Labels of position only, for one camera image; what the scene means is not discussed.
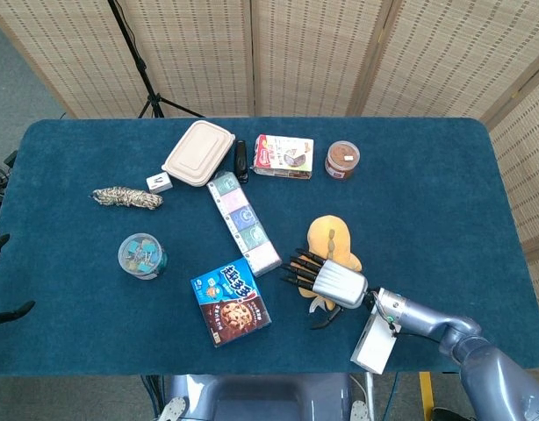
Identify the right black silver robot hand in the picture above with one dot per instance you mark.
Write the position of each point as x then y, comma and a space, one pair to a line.
342, 283

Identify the yellow plush toy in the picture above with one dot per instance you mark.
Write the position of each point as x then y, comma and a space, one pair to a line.
326, 237

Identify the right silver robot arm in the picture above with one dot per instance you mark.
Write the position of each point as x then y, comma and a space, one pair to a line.
436, 320

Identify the blue table cloth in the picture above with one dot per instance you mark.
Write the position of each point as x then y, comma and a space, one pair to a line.
427, 219

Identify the blue chocolate cookie box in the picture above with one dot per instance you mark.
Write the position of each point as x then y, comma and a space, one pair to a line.
230, 302

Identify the pastel tissue multi-pack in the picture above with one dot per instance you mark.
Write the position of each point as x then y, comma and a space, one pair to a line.
243, 219

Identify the clear jar with brown contents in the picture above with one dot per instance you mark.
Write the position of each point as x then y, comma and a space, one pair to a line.
342, 160

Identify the grey robot torso base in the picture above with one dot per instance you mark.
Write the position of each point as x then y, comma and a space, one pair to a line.
260, 397

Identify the white red cake snack box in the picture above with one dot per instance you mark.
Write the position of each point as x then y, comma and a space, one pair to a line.
282, 155

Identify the clear jar of binder clips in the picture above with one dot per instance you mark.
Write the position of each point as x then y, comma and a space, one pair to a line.
142, 256

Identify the small white box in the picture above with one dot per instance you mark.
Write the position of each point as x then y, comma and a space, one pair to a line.
160, 183

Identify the beige lidded lunch container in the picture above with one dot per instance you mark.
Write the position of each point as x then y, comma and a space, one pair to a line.
199, 151

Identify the black tripod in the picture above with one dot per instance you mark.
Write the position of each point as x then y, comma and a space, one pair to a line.
148, 94

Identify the bamboo folding screen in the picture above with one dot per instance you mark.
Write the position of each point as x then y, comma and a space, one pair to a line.
304, 52

